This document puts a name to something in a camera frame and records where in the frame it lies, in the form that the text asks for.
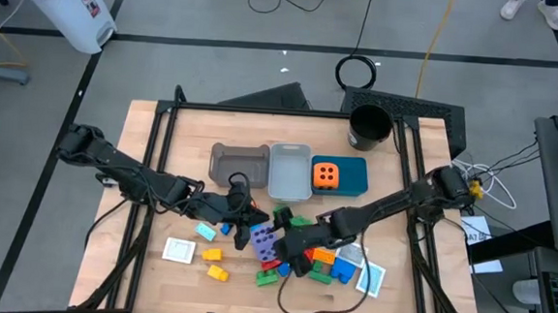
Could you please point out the small dark green block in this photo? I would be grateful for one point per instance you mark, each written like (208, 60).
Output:
(318, 266)

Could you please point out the yellow connector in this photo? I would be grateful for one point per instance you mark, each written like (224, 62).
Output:
(476, 189)

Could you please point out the yellow-orange toy block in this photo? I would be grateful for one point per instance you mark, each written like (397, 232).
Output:
(325, 255)

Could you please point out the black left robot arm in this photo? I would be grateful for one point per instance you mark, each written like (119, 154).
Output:
(114, 158)

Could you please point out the black bucket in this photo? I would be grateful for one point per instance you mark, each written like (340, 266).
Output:
(369, 128)

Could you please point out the large blue toy block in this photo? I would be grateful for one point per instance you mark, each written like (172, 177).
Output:
(343, 270)

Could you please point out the small blue toy block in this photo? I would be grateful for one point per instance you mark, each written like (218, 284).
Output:
(226, 228)

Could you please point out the dark grey translucent bin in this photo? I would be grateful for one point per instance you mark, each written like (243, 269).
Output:
(224, 172)

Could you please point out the orange foam die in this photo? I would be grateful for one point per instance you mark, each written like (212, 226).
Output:
(326, 175)

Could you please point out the white paper sheet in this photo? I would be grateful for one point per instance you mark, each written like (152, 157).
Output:
(488, 266)
(478, 232)

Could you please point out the white card box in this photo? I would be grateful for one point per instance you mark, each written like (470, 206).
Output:
(178, 250)

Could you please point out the yellow toy block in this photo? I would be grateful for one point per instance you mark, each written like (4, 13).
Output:
(217, 272)
(212, 254)

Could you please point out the black perforated case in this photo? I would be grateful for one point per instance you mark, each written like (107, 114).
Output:
(432, 112)

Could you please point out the person's shoe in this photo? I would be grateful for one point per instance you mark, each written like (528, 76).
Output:
(513, 7)
(552, 14)

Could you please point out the white trash can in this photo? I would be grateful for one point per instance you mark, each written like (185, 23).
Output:
(60, 12)

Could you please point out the black wedge panel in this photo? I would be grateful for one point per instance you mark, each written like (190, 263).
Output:
(273, 98)

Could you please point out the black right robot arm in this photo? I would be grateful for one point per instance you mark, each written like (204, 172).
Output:
(402, 203)

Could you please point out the grey card box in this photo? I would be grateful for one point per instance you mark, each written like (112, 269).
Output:
(350, 254)

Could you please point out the red toy block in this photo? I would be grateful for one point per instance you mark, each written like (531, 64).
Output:
(270, 264)

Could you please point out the teal plastic bin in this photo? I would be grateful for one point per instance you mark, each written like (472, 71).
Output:
(353, 178)

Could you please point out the black metal table frame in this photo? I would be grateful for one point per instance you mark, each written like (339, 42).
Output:
(282, 111)

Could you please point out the purple foam die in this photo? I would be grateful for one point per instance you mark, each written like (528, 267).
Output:
(263, 240)

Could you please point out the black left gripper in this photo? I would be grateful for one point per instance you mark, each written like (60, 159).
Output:
(217, 208)

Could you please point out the green two-stud toy block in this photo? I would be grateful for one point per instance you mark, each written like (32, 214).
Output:
(266, 278)

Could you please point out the blue-bordered card box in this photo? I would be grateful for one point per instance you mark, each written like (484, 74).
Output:
(371, 279)

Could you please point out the light grey plastic bin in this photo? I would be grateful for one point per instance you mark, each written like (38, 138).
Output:
(290, 176)

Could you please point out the light cyan toy block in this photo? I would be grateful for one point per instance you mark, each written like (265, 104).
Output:
(205, 231)

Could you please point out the dark green toy block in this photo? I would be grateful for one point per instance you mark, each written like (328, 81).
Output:
(320, 277)

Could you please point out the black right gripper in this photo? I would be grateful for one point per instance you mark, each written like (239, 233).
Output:
(313, 238)

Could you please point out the white rounded object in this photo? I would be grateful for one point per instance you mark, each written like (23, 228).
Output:
(527, 291)

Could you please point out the grey floor base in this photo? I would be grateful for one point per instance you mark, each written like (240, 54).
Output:
(2, 72)

